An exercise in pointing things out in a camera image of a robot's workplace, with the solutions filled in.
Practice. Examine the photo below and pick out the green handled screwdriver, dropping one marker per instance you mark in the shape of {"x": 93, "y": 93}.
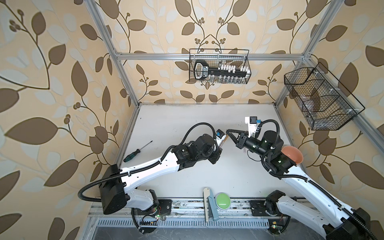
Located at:
{"x": 130, "y": 156}

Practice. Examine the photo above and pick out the side wire basket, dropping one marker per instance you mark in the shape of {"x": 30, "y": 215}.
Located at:
{"x": 325, "y": 102}

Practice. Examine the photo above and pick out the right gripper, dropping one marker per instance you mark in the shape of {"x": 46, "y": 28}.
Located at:
{"x": 242, "y": 139}

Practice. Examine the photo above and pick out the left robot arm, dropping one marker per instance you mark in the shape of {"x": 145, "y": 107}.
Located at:
{"x": 118, "y": 188}

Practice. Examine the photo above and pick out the pink cup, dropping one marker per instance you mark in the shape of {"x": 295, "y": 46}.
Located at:
{"x": 293, "y": 153}

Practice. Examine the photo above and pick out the brown pen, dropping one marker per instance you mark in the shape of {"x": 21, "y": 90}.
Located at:
{"x": 223, "y": 141}

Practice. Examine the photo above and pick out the green push button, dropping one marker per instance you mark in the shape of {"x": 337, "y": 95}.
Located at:
{"x": 223, "y": 201}

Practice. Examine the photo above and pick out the rear wire basket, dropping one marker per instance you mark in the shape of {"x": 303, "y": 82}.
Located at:
{"x": 214, "y": 57}

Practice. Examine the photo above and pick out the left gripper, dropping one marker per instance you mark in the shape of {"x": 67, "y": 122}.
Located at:
{"x": 217, "y": 151}

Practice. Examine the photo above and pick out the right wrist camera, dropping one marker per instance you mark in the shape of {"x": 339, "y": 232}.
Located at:
{"x": 253, "y": 126}

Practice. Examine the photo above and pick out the grey bracket tool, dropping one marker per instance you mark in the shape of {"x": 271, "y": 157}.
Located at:
{"x": 210, "y": 207}

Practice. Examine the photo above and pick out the black tool in basket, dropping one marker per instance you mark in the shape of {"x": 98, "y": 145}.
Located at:
{"x": 202, "y": 70}

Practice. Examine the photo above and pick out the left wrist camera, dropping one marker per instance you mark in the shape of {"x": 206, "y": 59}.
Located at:
{"x": 219, "y": 135}

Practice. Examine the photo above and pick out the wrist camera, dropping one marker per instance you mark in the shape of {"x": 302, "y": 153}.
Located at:
{"x": 219, "y": 135}
{"x": 253, "y": 126}

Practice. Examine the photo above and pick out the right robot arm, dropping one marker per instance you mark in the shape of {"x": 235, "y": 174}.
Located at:
{"x": 331, "y": 218}

